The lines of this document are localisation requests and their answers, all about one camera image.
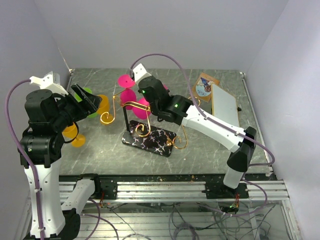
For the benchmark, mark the gold wire wine glass rack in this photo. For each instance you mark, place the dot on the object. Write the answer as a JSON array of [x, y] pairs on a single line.
[[140, 134]]

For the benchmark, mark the white board with gold frame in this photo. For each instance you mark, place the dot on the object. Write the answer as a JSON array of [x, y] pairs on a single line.
[[224, 106]]

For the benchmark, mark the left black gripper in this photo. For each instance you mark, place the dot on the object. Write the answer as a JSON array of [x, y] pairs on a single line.
[[89, 104]]

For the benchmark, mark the green wine glass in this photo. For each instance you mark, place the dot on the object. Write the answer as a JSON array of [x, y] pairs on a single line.
[[95, 100]]

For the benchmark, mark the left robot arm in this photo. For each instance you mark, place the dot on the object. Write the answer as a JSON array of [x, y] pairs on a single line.
[[49, 115]]

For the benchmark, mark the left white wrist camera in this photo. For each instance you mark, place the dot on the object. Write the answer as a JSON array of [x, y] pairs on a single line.
[[51, 81]]

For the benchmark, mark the brown hello card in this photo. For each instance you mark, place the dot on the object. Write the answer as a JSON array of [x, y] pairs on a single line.
[[202, 89]]

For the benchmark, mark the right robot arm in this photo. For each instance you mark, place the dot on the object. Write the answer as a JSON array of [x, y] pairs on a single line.
[[183, 112]]

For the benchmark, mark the orange wine glass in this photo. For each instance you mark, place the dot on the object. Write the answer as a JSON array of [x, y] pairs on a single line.
[[104, 104], [74, 137]]

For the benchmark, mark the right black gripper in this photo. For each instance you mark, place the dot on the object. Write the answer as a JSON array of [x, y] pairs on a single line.
[[167, 90]]

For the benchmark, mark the aluminium frame rail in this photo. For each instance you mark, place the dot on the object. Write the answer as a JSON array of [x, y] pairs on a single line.
[[187, 191]]

